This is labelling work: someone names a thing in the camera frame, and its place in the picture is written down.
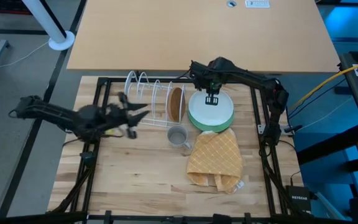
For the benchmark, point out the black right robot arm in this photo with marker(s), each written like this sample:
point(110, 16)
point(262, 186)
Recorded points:
point(253, 79)

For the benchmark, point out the yellow checked cloth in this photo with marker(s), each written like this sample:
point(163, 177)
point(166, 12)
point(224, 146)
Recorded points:
point(216, 155)

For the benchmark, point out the light wooden desk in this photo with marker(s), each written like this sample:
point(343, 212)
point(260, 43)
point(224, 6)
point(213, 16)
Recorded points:
point(166, 37)

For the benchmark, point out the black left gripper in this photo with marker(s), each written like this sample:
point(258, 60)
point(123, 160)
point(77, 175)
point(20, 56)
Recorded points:
point(117, 116)

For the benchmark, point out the white plate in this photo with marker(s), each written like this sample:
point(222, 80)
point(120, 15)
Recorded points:
point(211, 113)

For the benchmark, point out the white pole with round base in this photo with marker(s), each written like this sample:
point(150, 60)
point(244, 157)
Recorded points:
point(57, 35)

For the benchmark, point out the white socket panel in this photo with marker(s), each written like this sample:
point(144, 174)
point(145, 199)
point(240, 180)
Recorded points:
point(257, 3)

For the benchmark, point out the brown wooden plate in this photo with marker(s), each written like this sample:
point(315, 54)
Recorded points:
point(176, 105)

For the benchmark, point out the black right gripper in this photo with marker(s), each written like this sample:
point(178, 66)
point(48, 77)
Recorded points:
point(211, 84)

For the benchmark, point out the grey mug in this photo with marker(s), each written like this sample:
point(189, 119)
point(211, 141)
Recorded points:
point(177, 137)

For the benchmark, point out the dark crate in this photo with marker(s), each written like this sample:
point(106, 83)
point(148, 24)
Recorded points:
point(5, 6)

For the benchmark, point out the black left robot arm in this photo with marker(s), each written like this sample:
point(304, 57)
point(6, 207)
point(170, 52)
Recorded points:
point(48, 110)

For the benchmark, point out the black aluminium frame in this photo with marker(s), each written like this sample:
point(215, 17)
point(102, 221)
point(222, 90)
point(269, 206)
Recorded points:
point(120, 80)

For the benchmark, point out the black Netgear switch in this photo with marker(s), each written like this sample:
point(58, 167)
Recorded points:
point(298, 198)

